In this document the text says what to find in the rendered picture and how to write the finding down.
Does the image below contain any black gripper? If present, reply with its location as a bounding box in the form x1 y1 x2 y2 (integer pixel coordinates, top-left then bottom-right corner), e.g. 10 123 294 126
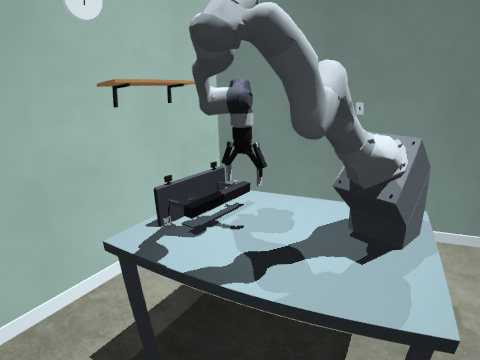
222 126 267 186

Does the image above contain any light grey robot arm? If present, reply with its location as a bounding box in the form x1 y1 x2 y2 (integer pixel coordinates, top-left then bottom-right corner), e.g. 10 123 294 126
189 0 408 189

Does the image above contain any dark grey rectangular bar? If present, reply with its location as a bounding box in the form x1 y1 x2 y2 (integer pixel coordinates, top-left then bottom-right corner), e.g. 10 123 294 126
184 181 250 219

